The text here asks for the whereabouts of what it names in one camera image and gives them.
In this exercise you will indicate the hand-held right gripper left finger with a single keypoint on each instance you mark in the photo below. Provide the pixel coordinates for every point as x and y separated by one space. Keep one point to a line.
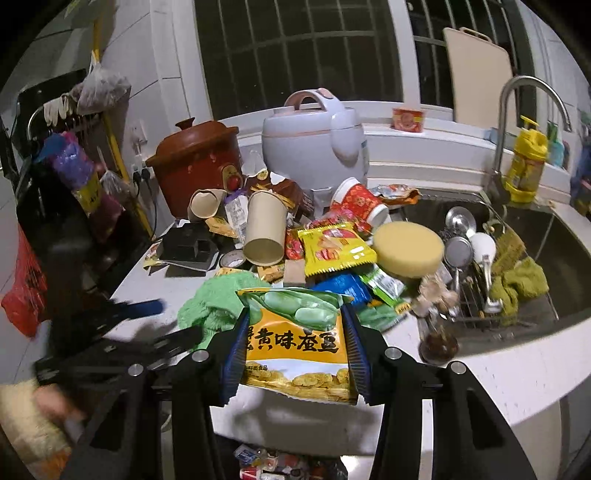
233 364

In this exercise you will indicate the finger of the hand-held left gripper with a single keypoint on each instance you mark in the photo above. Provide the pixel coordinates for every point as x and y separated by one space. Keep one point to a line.
180 339
143 308

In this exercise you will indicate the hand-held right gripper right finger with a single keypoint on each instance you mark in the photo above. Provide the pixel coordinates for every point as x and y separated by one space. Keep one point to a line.
358 364

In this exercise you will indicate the yellow bean snack packet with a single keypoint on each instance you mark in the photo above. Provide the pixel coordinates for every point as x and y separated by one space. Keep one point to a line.
295 341

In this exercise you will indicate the person's left forearm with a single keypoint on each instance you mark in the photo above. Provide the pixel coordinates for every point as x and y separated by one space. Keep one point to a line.
23 429

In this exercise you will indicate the person's left hand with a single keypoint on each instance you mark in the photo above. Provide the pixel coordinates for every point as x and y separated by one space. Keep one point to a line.
53 401

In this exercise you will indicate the green cloth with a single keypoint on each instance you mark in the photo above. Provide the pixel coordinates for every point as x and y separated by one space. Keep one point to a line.
207 300

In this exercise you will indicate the gold candy wrapper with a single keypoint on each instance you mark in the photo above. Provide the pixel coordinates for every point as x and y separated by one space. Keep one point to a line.
154 259

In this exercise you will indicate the pale green wrapper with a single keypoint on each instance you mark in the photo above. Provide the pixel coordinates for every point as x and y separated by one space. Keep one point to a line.
381 318

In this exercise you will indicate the black box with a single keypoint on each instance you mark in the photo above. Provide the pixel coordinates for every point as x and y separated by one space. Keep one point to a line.
184 247

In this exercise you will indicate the blue snack packet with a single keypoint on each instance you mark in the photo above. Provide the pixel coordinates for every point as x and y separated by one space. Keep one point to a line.
341 286

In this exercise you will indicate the small green snack packet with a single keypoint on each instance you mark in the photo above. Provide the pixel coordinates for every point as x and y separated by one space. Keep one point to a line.
383 286

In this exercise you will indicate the red plastic bag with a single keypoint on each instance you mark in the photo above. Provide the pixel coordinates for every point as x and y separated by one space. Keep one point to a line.
23 290

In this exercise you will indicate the garlic bulbs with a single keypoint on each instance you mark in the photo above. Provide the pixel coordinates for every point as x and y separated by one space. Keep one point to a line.
431 293

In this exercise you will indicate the small brown cardboard block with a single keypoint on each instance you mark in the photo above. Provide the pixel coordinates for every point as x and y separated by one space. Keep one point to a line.
293 273

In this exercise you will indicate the yellow chips packet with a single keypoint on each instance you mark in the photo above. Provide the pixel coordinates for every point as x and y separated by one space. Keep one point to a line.
332 249

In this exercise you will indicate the crushed brown paper cup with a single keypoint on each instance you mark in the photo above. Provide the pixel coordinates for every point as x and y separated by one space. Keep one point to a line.
205 203

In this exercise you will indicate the yellow sponge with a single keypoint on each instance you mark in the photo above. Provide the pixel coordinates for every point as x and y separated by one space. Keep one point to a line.
406 249

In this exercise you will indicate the small clear plastic bag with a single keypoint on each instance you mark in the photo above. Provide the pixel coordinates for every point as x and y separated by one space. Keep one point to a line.
115 184

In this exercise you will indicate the brown clay cooker pot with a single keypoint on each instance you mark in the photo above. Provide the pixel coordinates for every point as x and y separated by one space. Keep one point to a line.
194 187

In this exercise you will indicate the red snack packet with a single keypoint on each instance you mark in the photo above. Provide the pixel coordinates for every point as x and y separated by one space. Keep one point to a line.
294 244

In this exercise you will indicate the white plug adapter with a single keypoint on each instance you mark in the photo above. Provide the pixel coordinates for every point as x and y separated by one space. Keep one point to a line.
141 173

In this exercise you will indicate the white printed packet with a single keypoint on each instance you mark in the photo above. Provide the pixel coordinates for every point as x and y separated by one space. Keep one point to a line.
238 210

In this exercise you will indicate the purple plastic bags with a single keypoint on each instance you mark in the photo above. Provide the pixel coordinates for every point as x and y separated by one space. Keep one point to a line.
78 170

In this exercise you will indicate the red paper cup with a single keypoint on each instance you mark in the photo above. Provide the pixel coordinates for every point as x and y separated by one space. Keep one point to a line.
360 201

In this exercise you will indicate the white spoon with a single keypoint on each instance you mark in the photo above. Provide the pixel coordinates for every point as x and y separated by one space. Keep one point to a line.
482 247

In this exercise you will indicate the yellow gas pipe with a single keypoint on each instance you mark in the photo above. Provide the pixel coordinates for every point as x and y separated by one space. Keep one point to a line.
111 138

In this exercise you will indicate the red foil wrapper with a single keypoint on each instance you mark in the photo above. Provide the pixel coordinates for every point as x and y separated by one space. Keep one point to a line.
397 194

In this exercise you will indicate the steel ladle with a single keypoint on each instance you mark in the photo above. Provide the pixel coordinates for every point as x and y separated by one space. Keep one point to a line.
461 221

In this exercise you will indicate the brown clay cooker lid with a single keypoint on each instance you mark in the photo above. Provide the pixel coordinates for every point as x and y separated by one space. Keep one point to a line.
194 138

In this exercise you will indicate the dark brown snack packet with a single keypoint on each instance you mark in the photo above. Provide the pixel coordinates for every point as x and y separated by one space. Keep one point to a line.
281 191

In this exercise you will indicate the olive dish cloth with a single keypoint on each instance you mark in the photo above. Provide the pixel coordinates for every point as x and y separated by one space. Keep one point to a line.
517 281

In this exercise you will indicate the white rubber gloves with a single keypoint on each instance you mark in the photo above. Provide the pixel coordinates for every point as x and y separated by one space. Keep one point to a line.
60 108

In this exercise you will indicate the clear bag of dried goods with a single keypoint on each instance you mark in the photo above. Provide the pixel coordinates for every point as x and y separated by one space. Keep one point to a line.
104 90

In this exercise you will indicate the white rice cooker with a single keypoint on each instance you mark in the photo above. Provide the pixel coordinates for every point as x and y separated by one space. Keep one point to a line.
309 143

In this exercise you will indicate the steel sink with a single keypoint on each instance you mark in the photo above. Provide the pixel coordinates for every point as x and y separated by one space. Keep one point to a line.
568 258

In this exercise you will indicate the red printed bowl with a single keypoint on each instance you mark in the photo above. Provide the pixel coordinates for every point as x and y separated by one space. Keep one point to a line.
408 119

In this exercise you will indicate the yellow pump bottle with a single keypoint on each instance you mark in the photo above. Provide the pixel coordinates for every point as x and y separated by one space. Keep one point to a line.
524 161

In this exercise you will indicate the teal bottle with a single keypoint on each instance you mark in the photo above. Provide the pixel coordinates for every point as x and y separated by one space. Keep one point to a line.
555 147

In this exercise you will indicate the barred window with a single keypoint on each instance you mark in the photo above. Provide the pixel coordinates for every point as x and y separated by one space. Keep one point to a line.
295 50

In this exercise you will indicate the beige cutting board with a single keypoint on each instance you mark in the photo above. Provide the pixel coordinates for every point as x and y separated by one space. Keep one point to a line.
480 78

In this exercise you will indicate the steel sink faucet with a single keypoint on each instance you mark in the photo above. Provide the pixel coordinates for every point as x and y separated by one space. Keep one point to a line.
531 81

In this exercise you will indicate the white wall socket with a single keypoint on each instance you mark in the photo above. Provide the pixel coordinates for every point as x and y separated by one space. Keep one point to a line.
138 134

